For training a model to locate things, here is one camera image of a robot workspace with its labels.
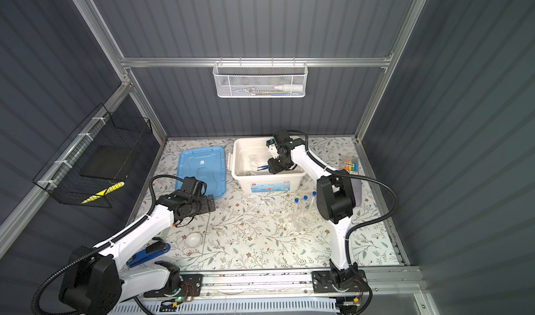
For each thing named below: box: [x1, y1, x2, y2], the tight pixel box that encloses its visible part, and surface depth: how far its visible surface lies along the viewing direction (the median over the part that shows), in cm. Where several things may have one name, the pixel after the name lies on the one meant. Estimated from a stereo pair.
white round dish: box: [185, 231, 203, 249], surface depth 85 cm
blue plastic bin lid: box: [175, 146, 227, 199], surface depth 111 cm
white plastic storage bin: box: [227, 136, 307, 195], surface depth 98 cm
